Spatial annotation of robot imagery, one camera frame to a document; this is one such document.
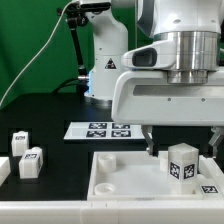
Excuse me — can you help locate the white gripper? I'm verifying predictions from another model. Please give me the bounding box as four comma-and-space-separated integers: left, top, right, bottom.
111, 68, 224, 157

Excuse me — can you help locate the white square tabletop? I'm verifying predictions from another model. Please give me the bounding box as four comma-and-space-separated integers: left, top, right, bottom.
87, 151, 224, 201

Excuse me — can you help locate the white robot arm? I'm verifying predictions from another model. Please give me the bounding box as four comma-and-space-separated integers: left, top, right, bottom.
97, 0, 224, 147

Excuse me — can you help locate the white base tag plate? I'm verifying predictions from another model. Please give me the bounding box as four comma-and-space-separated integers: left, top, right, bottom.
64, 122, 143, 140

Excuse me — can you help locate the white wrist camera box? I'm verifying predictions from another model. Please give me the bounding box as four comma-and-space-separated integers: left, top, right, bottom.
121, 40, 177, 70

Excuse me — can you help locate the black camera stand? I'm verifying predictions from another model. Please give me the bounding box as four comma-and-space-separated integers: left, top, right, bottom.
54, 3, 88, 97

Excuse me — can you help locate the white cable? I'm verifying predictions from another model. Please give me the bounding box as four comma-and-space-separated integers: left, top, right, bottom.
0, 0, 80, 104

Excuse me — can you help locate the white left wall block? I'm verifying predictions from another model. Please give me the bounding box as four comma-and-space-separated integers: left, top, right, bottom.
0, 157, 11, 186

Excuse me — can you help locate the white front wall fixture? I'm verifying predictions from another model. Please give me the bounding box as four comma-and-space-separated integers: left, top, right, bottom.
0, 200, 224, 224

